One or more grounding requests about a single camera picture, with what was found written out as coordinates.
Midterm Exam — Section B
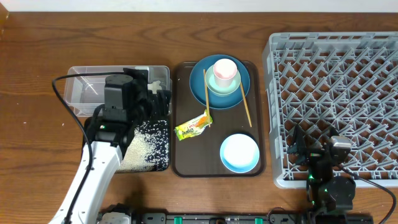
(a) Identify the mint green bowl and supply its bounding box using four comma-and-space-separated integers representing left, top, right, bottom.
206, 65, 241, 97

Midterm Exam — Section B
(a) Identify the dark blue plate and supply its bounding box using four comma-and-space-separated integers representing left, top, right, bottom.
189, 55, 251, 110

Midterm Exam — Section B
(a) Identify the yellow green snack wrapper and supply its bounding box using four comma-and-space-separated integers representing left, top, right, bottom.
174, 110, 213, 141

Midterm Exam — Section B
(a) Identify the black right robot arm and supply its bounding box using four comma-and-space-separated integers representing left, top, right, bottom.
287, 125, 356, 223

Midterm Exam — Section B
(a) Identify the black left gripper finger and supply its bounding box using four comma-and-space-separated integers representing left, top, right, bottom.
136, 70, 148, 93
154, 90, 172, 119

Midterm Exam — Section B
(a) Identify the white napkin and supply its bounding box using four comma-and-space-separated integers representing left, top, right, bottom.
147, 81, 162, 94

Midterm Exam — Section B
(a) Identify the pink cup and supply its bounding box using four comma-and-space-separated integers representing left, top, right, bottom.
213, 58, 238, 88

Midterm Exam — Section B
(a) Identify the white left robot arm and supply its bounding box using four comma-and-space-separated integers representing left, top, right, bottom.
51, 68, 171, 223

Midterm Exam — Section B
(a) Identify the clear plastic bin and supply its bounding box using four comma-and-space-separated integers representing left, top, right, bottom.
63, 65, 172, 117

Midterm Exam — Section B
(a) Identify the light blue bowl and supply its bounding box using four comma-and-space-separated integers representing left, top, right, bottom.
220, 134, 260, 174

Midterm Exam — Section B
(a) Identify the wooden chopstick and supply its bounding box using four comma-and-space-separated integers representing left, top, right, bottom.
240, 81, 252, 127
203, 69, 211, 128

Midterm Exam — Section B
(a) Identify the brown serving tray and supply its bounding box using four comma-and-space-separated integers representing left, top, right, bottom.
170, 61, 266, 177

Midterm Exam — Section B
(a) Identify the grey dishwasher rack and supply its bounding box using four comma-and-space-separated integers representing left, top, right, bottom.
262, 32, 397, 189

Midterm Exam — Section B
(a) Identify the black rectangular tray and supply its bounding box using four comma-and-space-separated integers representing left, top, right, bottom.
79, 114, 169, 172

